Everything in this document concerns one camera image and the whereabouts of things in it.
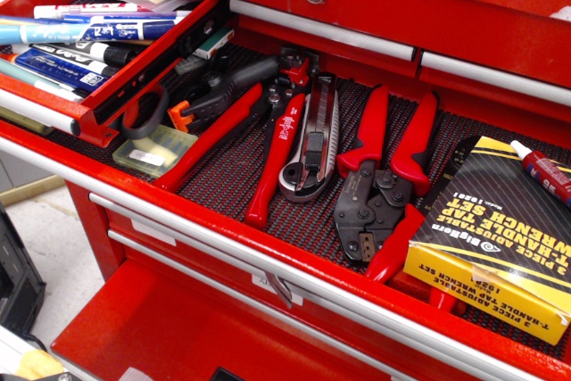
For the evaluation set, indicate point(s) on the red glue tube white cap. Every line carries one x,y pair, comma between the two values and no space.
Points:
545,172

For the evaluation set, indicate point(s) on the small red upper drawer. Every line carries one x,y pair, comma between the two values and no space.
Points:
32,114

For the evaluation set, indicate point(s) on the red tool chest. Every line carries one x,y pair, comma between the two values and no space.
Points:
190,288

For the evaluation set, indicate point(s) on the silver black utility knife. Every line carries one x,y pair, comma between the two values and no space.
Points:
312,166

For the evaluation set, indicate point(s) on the black orange clamp tool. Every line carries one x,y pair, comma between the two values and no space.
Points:
203,102

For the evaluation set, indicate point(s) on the clear plastic bit case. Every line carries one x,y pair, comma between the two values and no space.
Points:
156,154

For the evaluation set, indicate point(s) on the green white small box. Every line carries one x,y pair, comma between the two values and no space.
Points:
213,44

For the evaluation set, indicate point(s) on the black white marker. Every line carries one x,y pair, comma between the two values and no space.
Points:
111,55

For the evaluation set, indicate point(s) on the yellow black tap wrench box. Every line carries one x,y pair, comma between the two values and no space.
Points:
494,238

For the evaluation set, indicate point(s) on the blue white marker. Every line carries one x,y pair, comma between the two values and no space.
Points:
130,27

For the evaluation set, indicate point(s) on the dark blue marker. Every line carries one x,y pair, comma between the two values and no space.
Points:
85,77

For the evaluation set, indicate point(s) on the grey green marker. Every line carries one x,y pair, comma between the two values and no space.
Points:
13,71

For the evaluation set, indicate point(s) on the white red marker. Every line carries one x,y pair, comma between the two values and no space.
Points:
58,11

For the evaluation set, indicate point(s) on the black equipment case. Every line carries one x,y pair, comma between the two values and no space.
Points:
22,288

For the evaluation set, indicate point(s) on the light blue marker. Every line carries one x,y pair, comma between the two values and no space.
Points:
43,33

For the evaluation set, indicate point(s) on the red handled wire stripper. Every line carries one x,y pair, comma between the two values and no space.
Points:
280,100

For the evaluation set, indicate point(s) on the red handled crimping pliers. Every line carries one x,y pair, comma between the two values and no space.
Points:
372,200

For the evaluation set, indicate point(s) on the red handled tool under box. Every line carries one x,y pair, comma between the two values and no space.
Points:
386,266

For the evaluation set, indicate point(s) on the black handled scissors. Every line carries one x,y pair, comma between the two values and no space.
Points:
143,117

